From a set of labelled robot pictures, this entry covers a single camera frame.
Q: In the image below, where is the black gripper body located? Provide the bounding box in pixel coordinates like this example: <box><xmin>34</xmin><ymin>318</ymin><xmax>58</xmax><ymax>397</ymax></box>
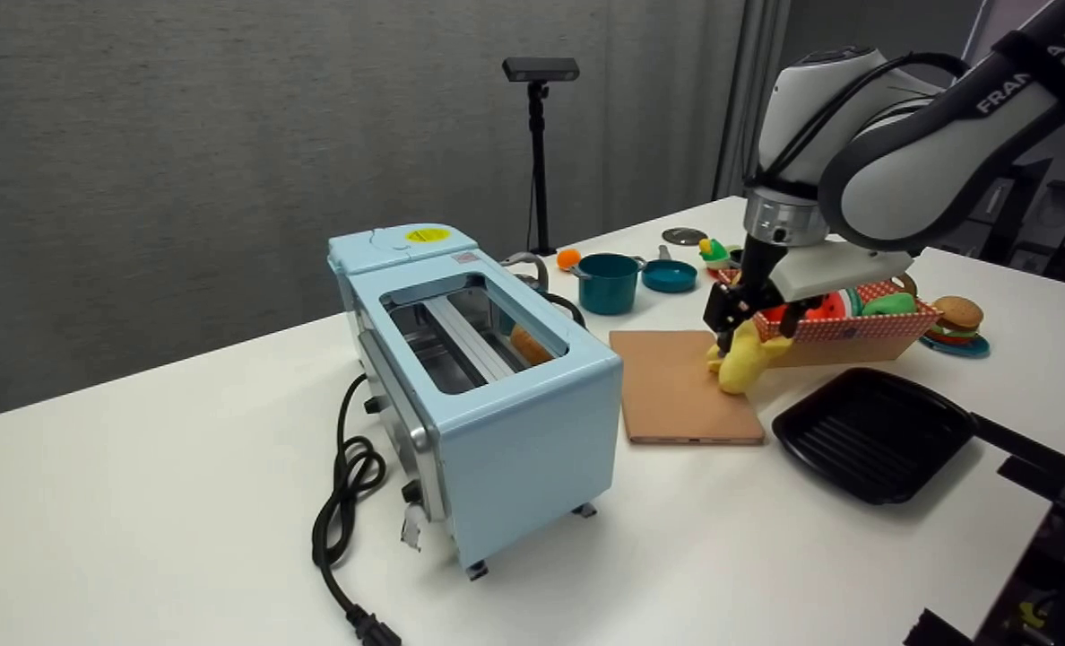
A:
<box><xmin>718</xmin><ymin>232</ymin><xmax>788</xmax><ymax>318</ymax></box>

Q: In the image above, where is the yellow toy banana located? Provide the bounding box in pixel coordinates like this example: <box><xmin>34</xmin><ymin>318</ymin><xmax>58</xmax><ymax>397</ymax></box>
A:
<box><xmin>707</xmin><ymin>318</ymin><xmax>796</xmax><ymax>397</ymax></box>

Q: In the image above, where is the green toy vegetable in bowl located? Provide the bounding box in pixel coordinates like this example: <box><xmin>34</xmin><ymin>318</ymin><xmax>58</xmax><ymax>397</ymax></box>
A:
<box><xmin>696</xmin><ymin>232</ymin><xmax>735</xmax><ymax>269</ymax></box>

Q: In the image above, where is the wooden cutting board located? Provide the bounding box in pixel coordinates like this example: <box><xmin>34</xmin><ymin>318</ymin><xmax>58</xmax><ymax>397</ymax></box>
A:
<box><xmin>604</xmin><ymin>327</ymin><xmax>770</xmax><ymax>450</ymax></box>

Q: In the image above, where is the teal toy pot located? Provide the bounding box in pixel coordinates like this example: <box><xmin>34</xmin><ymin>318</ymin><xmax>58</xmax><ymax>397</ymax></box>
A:
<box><xmin>571</xmin><ymin>248</ymin><xmax>650</xmax><ymax>318</ymax></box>

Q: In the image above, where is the green toy pepper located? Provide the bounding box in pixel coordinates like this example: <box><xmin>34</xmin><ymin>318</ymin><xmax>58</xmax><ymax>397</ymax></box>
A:
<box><xmin>857</xmin><ymin>292</ymin><xmax>925</xmax><ymax>323</ymax></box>

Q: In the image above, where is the toy burger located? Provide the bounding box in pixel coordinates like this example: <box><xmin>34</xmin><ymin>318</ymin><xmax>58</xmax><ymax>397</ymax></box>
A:
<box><xmin>929</xmin><ymin>293</ymin><xmax>988</xmax><ymax>350</ymax></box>

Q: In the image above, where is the teal toy plate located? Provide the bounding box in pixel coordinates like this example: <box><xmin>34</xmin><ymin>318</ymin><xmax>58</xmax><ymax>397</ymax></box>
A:
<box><xmin>922</xmin><ymin>330</ymin><xmax>993</xmax><ymax>362</ymax></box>

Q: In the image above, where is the round metal table grommet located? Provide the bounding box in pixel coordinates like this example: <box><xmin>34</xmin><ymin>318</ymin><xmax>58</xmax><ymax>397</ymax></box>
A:
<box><xmin>659</xmin><ymin>221</ymin><xmax>711</xmax><ymax>251</ymax></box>

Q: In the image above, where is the red checkered cardboard basket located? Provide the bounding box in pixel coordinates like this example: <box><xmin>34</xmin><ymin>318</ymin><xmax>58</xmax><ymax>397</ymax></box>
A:
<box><xmin>766</xmin><ymin>269</ymin><xmax>943</xmax><ymax>368</ymax></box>

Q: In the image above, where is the black ribbed grill tray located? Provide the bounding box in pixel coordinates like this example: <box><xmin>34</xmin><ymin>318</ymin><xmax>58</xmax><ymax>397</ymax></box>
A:
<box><xmin>770</xmin><ymin>365</ymin><xmax>980</xmax><ymax>506</ymax></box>

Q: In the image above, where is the light blue toaster oven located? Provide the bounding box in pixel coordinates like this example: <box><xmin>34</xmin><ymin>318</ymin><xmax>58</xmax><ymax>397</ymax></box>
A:
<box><xmin>322</xmin><ymin>220</ymin><xmax>627</xmax><ymax>586</ymax></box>

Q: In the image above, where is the black tape strip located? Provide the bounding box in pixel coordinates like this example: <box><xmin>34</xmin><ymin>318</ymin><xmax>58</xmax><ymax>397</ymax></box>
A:
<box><xmin>970</xmin><ymin>409</ymin><xmax>1065</xmax><ymax>480</ymax></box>
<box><xmin>904</xmin><ymin>608</ymin><xmax>975</xmax><ymax>646</ymax></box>

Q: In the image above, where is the teal toy pan grey handle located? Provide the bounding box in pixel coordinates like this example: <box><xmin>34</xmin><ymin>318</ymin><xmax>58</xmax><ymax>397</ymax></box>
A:
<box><xmin>638</xmin><ymin>254</ymin><xmax>702</xmax><ymax>298</ymax></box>

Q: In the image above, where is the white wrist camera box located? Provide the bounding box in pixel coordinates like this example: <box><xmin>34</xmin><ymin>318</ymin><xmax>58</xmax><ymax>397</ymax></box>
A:
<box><xmin>775</xmin><ymin>245</ymin><xmax>919</xmax><ymax>305</ymax></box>

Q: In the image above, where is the black camera on tripod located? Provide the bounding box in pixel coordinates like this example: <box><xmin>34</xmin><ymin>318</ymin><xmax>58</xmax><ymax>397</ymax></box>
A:
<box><xmin>497</xmin><ymin>54</ymin><xmax>583</xmax><ymax>258</ymax></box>

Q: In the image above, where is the black robot mount stand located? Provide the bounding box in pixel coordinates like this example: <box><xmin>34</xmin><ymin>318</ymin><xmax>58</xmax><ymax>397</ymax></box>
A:
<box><xmin>980</xmin><ymin>415</ymin><xmax>1065</xmax><ymax>646</ymax></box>

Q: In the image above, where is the black toaster power cable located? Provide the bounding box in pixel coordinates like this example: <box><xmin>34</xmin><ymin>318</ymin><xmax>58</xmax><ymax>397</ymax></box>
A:
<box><xmin>308</xmin><ymin>368</ymin><xmax>405</xmax><ymax>646</ymax></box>

